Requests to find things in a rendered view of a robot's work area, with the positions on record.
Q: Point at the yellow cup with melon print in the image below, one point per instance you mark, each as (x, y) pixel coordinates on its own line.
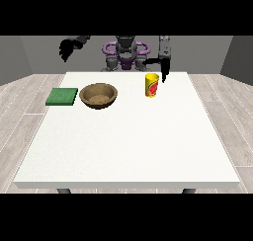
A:
(151, 85)

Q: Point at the green square pad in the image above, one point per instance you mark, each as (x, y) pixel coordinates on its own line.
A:
(62, 96)

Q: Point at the grey robot trunk purple rings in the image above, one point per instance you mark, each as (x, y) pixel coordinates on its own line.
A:
(125, 55)

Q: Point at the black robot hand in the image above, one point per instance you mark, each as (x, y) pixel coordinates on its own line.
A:
(67, 48)
(163, 67)

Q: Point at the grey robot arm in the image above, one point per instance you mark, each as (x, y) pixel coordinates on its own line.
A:
(164, 46)
(82, 39)

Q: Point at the brown wooden bowl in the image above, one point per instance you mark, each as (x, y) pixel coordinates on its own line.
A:
(98, 95)

